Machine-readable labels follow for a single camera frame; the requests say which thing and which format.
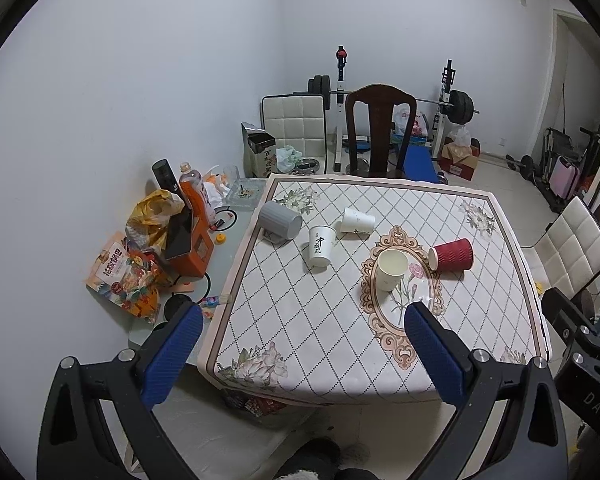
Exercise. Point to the grey ribbed cup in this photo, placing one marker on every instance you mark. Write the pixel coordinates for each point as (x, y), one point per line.
(280, 222)

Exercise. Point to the red cardboard box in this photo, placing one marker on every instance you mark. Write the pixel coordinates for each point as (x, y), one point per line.
(459, 162)

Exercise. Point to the orange snack packet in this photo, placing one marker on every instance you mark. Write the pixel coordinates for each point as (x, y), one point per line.
(122, 275)

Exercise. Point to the white padded chair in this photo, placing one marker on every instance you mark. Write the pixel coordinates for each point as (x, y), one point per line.
(575, 245)
(292, 120)

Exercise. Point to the cream paper cup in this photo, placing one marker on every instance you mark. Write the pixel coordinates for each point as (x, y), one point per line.
(391, 270)

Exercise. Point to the yellow plastic bag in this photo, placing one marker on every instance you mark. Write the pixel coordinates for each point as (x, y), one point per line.
(150, 215)

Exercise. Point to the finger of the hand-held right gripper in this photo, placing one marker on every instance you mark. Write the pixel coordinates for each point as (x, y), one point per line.
(565, 307)

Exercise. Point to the cardboard box with bag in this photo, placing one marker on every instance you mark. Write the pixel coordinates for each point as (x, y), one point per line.
(257, 152)

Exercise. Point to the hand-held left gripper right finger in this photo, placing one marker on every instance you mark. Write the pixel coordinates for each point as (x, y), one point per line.
(436, 355)

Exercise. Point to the pale green plastic bag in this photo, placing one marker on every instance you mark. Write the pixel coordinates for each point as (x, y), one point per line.
(287, 159)

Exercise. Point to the white weight rack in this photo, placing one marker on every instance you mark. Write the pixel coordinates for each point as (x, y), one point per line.
(339, 110)

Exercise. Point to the black fuzzy slipper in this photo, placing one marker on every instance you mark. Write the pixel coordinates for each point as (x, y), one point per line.
(310, 460)

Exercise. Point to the black bottle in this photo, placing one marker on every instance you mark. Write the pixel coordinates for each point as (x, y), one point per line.
(164, 175)

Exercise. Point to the black folding trolley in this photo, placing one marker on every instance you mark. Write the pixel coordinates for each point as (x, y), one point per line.
(555, 160)

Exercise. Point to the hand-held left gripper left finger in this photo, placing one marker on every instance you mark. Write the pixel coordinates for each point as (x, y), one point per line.
(172, 355)

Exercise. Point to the red ribbed paper cup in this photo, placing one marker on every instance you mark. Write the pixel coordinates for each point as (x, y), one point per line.
(452, 255)

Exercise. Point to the orange box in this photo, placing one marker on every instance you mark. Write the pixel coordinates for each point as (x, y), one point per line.
(200, 240)

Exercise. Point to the orange bottle cap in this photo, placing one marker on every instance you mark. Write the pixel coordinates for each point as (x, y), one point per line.
(221, 239)

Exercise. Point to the glass ashtray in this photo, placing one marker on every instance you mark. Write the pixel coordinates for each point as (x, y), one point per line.
(245, 192)

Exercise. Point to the white cup with black print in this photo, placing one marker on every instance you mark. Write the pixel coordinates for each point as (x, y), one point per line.
(321, 246)

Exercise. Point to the blue bench pad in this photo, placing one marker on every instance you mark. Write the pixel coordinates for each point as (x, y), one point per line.
(420, 165)

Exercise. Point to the red printed packet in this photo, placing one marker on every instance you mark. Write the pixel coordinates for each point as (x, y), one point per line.
(252, 402)

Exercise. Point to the orange drink bottle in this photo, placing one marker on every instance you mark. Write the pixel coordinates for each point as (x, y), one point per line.
(192, 187)

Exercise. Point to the black round lid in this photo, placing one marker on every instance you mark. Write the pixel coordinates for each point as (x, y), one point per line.
(177, 307)

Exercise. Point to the red and white plastic bag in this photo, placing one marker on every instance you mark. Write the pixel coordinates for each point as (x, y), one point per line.
(407, 117)

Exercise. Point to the plain white paper cup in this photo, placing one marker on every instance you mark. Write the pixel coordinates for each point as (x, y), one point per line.
(357, 221)

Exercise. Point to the pink suitcase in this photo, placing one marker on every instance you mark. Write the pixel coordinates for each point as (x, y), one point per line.
(565, 177)

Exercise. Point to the floral diamond-pattern tablecloth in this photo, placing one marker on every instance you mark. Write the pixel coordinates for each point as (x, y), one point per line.
(305, 310)

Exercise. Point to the black floor barbell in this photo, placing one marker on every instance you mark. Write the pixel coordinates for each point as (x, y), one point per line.
(525, 165)

